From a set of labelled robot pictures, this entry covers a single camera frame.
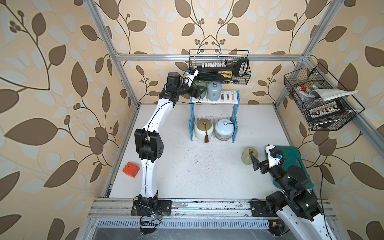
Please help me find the right wire basket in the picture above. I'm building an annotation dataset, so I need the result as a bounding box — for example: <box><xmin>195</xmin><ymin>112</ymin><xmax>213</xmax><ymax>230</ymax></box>
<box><xmin>284</xmin><ymin>63</ymin><xmax>365</xmax><ymax>131</ymax></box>

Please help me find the red small box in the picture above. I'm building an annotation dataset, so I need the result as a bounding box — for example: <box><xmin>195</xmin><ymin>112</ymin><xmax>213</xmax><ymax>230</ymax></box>
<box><xmin>123</xmin><ymin>162</ymin><xmax>140</xmax><ymax>178</ymax></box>

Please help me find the black yellow tool case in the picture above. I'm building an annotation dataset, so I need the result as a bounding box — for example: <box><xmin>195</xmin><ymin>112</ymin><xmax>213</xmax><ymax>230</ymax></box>
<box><xmin>193</xmin><ymin>58</ymin><xmax>251</xmax><ymax>84</ymax></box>

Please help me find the cream jar with tassel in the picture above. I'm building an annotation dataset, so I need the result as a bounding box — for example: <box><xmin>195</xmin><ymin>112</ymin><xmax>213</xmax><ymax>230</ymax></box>
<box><xmin>194</xmin><ymin>119</ymin><xmax>214</xmax><ymax>143</ymax></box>

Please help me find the pale blue round jar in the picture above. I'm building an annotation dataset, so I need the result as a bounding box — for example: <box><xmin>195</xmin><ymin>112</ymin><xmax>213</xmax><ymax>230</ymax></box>
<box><xmin>215</xmin><ymin>119</ymin><xmax>235</xmax><ymax>141</ymax></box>

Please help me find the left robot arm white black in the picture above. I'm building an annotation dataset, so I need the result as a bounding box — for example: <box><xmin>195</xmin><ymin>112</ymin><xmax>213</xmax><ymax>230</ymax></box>
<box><xmin>135</xmin><ymin>69</ymin><xmax>200</xmax><ymax>215</ymax></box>

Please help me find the aluminium frame rail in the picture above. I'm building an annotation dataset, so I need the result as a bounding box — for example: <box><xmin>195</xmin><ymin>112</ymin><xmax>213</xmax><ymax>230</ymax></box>
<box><xmin>83</xmin><ymin>0</ymin><xmax>384</xmax><ymax>151</ymax></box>

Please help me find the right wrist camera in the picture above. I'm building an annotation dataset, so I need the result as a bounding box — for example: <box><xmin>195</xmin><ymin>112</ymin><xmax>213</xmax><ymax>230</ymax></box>
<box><xmin>266</xmin><ymin>145</ymin><xmax>284</xmax><ymax>168</ymax></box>

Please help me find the green plastic tool case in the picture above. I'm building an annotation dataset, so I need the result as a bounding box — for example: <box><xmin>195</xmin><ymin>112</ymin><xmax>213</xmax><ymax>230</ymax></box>
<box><xmin>276</xmin><ymin>146</ymin><xmax>314</xmax><ymax>190</ymax></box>

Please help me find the back wire basket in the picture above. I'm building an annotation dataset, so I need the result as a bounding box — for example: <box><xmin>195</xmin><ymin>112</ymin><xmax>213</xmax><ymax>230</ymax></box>
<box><xmin>188</xmin><ymin>49</ymin><xmax>252</xmax><ymax>85</ymax></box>

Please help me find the green tea canister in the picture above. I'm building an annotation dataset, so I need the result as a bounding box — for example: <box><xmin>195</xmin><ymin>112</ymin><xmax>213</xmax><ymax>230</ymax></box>
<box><xmin>193</xmin><ymin>80</ymin><xmax>207</xmax><ymax>100</ymax></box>

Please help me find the drill bit set box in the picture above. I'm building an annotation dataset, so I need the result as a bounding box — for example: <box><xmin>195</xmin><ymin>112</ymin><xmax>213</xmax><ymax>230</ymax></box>
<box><xmin>305</xmin><ymin>100</ymin><xmax>347</xmax><ymax>121</ymax></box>

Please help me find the blue white wooden shelf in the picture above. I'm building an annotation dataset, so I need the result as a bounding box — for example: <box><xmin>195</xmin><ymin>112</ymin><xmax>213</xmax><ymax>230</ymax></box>
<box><xmin>188</xmin><ymin>91</ymin><xmax>241</xmax><ymax>143</ymax></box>

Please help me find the blue tea canister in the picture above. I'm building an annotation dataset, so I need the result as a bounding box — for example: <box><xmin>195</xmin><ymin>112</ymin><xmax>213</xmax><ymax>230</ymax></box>
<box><xmin>207</xmin><ymin>81</ymin><xmax>222</xmax><ymax>102</ymax></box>

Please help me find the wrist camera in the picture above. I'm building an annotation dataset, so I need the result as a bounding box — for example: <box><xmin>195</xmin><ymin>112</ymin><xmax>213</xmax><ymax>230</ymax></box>
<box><xmin>183</xmin><ymin>68</ymin><xmax>199</xmax><ymax>87</ymax></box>
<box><xmin>266</xmin><ymin>145</ymin><xmax>284</xmax><ymax>168</ymax></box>

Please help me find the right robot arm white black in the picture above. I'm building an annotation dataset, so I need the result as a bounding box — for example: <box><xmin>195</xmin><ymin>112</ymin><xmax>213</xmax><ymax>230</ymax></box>
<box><xmin>250</xmin><ymin>154</ymin><xmax>337</xmax><ymax>240</ymax></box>

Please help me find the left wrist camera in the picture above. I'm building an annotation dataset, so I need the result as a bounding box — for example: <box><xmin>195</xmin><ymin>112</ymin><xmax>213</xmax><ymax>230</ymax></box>
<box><xmin>183</xmin><ymin>68</ymin><xmax>199</xmax><ymax>87</ymax></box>

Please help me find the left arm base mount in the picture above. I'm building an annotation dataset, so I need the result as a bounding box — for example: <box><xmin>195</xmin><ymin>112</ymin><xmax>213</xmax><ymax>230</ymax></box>
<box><xmin>131</xmin><ymin>195</ymin><xmax>172</xmax><ymax>216</ymax></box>

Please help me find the yellow-green tea canister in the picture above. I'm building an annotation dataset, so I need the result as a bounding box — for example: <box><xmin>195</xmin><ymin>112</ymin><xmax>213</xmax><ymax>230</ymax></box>
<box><xmin>241</xmin><ymin>147</ymin><xmax>258</xmax><ymax>165</ymax></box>

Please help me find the white paper booklet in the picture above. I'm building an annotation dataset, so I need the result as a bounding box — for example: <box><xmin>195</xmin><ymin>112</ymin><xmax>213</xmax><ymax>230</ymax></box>
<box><xmin>309</xmin><ymin>89</ymin><xmax>359</xmax><ymax>101</ymax></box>

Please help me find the wire basket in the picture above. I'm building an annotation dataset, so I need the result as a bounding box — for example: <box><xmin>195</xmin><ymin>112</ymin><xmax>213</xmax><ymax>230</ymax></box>
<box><xmin>188</xmin><ymin>49</ymin><xmax>252</xmax><ymax>85</ymax></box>
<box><xmin>284</xmin><ymin>63</ymin><xmax>365</xmax><ymax>131</ymax></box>

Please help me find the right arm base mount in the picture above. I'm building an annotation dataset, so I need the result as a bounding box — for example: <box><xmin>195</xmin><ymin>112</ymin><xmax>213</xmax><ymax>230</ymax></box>
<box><xmin>249</xmin><ymin>199</ymin><xmax>288</xmax><ymax>218</ymax></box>

